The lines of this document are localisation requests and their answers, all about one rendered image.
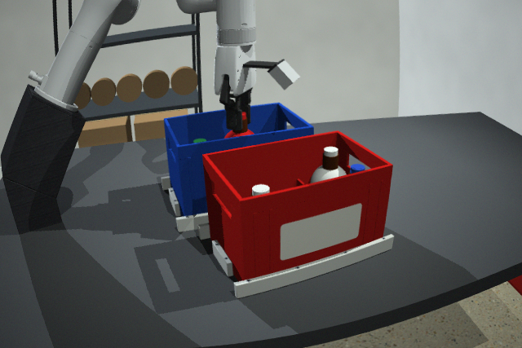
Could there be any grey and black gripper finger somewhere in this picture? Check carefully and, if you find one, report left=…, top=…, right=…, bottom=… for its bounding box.
left=219, top=74, right=243, bottom=130
left=240, top=87, right=253, bottom=124

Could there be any red plastic crate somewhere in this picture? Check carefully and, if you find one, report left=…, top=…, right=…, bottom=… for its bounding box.
left=207, top=131, right=393, bottom=282

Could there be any white bottle with brown label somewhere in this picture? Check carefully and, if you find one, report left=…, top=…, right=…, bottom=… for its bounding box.
left=310, top=147, right=347, bottom=183

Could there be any blue plastic crate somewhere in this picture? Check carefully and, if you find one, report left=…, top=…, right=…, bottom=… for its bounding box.
left=166, top=103, right=314, bottom=217

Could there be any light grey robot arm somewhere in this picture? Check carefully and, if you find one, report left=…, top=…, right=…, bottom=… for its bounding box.
left=29, top=0, right=300, bottom=112

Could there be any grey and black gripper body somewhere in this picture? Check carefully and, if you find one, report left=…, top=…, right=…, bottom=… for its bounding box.
left=215, top=40, right=256, bottom=96

